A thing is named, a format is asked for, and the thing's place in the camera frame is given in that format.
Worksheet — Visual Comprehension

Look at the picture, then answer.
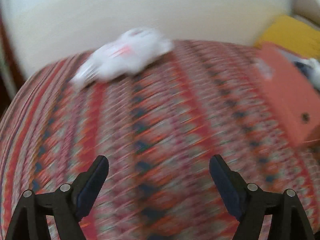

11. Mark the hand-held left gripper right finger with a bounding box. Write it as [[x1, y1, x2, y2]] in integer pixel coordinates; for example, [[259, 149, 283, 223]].
[[209, 154, 315, 240]]

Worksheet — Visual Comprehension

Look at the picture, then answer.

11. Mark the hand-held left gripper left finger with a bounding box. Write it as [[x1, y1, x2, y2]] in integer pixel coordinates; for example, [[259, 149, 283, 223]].
[[5, 155, 110, 240]]

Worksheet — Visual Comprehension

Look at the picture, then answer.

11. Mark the orange cardboard box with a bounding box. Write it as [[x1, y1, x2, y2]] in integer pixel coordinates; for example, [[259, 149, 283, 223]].
[[252, 42, 320, 148]]

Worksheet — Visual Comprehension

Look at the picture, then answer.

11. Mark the white plush toy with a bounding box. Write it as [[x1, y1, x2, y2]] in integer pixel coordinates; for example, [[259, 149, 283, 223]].
[[70, 27, 174, 88]]

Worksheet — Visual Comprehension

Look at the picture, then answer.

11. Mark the red patterned blanket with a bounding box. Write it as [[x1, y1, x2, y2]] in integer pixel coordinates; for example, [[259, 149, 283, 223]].
[[0, 39, 320, 240]]

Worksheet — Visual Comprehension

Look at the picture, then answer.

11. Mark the yellow cushion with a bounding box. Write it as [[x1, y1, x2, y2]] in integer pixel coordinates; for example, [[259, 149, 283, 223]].
[[254, 14, 320, 60]]

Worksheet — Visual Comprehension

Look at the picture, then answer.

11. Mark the pale pink sofa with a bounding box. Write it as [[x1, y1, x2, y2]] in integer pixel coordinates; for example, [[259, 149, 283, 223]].
[[291, 0, 320, 28]]

